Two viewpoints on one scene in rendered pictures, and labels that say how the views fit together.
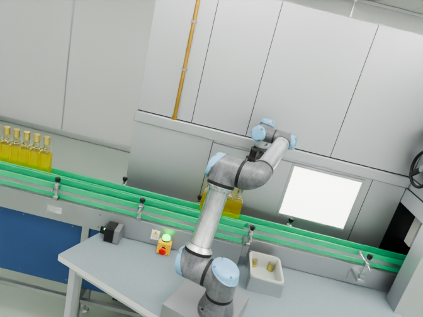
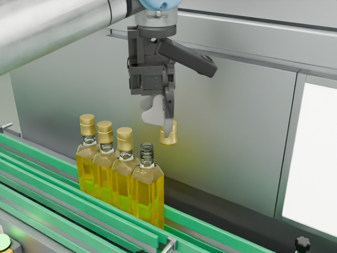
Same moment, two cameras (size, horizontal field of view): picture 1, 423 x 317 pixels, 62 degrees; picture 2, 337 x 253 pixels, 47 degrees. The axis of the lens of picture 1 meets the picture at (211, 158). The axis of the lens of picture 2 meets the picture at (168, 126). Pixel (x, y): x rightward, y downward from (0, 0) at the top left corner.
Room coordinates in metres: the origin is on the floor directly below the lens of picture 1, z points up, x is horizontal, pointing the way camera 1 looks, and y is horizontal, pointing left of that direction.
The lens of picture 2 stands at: (1.25, -0.64, 1.56)
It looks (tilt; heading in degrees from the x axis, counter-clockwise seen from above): 28 degrees down; 34
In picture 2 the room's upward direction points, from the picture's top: straight up
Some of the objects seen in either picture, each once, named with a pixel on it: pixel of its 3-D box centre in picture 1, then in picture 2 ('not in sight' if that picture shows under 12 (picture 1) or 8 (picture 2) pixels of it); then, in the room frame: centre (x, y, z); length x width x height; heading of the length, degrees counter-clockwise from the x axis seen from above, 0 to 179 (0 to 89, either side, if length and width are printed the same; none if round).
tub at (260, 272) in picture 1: (264, 272); not in sight; (1.58, -0.41, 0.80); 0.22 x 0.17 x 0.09; 0
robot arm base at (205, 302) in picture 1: (217, 301); not in sight; (1.18, -0.17, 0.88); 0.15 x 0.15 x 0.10
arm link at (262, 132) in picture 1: (263, 133); not in sight; (1.70, -0.22, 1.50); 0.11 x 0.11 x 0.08; 69
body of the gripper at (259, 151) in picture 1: (256, 157); (152, 59); (1.79, -0.23, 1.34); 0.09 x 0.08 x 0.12; 131
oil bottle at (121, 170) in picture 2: (224, 210); (128, 195); (1.81, -0.14, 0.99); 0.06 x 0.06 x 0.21; 0
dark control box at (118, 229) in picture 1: (113, 233); not in sight; (1.61, 0.41, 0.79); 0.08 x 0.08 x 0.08; 0
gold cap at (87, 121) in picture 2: not in sight; (88, 125); (1.81, -0.03, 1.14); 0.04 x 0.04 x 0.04
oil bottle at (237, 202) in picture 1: (234, 212); (148, 203); (1.81, -0.20, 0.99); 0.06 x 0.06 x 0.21; 0
